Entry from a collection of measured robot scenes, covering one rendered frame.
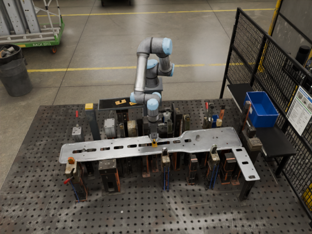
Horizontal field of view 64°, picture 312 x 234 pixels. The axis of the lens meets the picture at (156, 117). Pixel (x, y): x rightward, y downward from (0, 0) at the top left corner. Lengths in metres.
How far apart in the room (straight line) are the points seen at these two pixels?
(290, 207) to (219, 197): 0.51
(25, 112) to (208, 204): 3.09
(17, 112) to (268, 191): 3.53
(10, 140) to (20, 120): 0.39
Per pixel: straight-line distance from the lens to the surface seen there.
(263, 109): 2.35
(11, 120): 4.20
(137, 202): 2.00
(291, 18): 4.17
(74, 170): 1.80
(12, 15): 5.95
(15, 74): 4.40
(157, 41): 1.84
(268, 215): 2.10
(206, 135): 2.03
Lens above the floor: 2.44
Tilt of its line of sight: 42 degrees down
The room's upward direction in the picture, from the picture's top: 1 degrees counter-clockwise
